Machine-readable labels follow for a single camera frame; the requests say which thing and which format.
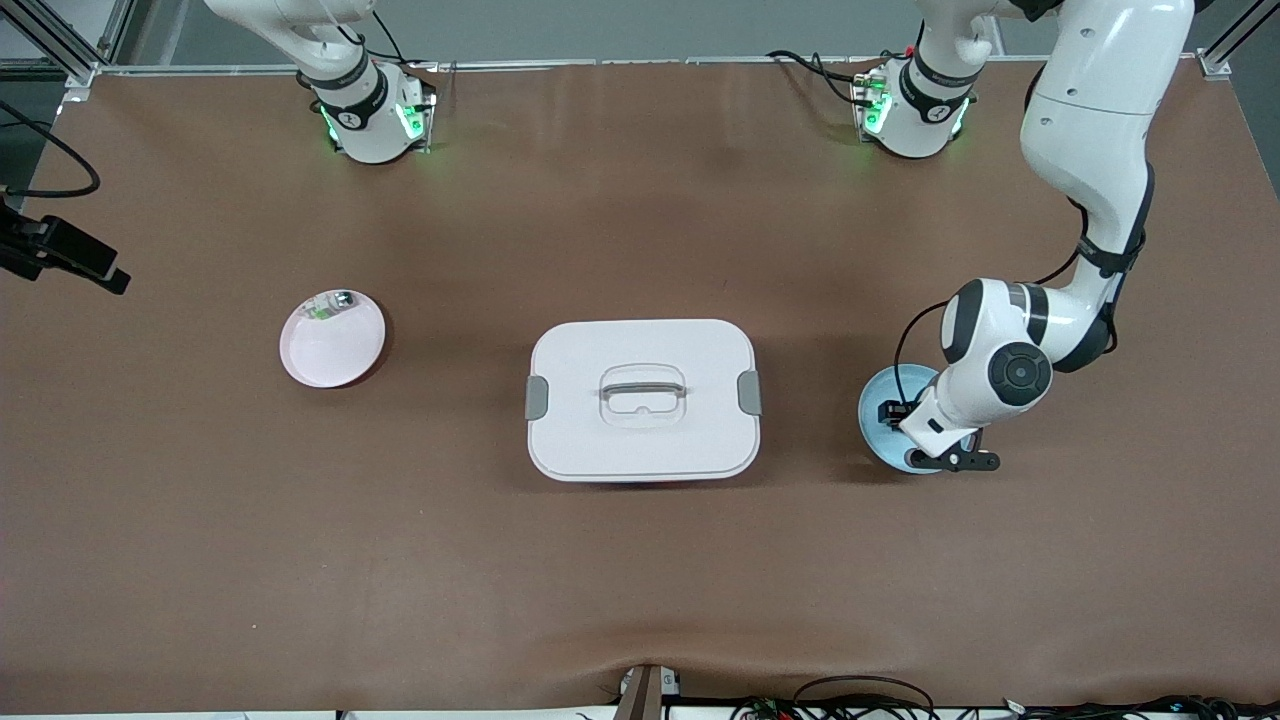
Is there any light blue round plate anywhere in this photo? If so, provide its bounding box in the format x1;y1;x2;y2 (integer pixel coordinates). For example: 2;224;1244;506
858;365;973;475

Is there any white lidded storage box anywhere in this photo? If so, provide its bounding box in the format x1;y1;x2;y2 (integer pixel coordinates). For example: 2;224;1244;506
525;319;763;484

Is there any pink round plate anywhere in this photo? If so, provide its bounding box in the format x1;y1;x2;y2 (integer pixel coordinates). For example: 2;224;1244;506
279;289;388;390

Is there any brown table mat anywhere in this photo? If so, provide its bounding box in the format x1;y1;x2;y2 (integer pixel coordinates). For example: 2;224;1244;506
0;55;1280;716

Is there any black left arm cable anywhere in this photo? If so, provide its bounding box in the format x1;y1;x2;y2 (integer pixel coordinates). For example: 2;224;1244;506
893;245;1086;401

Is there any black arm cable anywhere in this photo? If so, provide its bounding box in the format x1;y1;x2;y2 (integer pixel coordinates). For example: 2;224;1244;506
893;245;1086;401
0;98;102;198

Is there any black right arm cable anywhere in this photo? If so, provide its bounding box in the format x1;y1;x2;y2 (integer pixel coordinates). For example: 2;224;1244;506
0;98;102;198

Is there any black looped cable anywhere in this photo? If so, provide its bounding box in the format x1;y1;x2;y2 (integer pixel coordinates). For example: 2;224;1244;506
793;675;938;720

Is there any black left base cable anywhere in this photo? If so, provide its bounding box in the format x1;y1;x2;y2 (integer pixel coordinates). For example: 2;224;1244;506
766;48;863;103

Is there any black base cable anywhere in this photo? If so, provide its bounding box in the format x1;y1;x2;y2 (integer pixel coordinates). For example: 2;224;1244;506
766;48;863;103
370;8;408;65

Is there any table edge bracket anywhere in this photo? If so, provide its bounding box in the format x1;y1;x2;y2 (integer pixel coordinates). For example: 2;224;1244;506
612;663;683;720

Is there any black right base cable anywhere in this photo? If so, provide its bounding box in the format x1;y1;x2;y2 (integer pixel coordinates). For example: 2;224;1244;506
370;8;408;65

